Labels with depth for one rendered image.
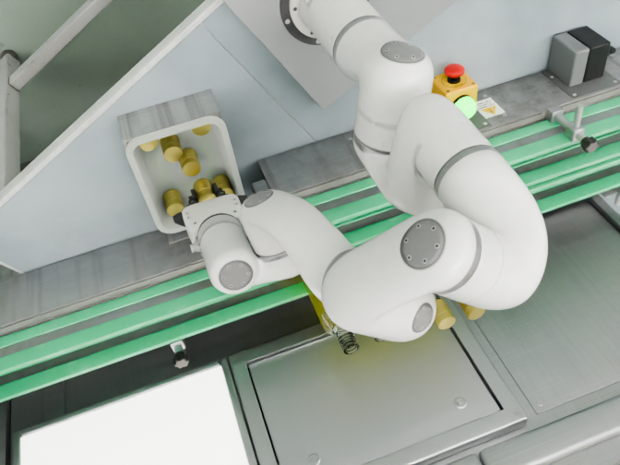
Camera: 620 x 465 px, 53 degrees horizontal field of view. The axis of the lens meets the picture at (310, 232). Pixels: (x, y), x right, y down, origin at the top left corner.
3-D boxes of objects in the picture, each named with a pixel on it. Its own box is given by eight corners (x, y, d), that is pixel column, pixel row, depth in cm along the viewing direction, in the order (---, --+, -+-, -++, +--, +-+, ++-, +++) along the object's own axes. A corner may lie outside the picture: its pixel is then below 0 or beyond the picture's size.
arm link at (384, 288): (408, 205, 83) (329, 168, 73) (548, 252, 67) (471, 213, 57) (361, 317, 84) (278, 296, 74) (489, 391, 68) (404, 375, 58)
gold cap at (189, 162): (175, 150, 115) (180, 164, 112) (194, 145, 115) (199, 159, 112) (180, 165, 117) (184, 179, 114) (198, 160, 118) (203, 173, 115)
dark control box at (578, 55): (545, 68, 133) (569, 88, 128) (551, 34, 128) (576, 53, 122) (579, 57, 135) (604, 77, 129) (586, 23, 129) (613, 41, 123)
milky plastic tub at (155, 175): (154, 209, 124) (160, 238, 118) (115, 116, 108) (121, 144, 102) (238, 183, 127) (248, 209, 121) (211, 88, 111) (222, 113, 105)
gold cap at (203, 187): (191, 181, 115) (196, 195, 112) (209, 175, 116) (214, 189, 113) (195, 195, 118) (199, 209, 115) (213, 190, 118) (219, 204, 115)
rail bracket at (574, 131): (541, 118, 125) (581, 156, 116) (545, 87, 120) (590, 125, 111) (558, 113, 126) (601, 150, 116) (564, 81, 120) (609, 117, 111)
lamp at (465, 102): (450, 117, 124) (458, 125, 122) (451, 98, 121) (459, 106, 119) (470, 111, 124) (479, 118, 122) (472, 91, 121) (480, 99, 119)
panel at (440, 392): (18, 439, 122) (18, 628, 99) (11, 432, 120) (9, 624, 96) (438, 289, 135) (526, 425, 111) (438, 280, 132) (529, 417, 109)
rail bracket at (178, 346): (168, 330, 131) (179, 383, 122) (158, 311, 126) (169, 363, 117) (186, 324, 131) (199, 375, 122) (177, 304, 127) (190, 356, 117)
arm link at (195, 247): (198, 272, 100) (196, 263, 102) (251, 256, 102) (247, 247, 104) (185, 232, 96) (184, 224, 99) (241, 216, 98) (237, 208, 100)
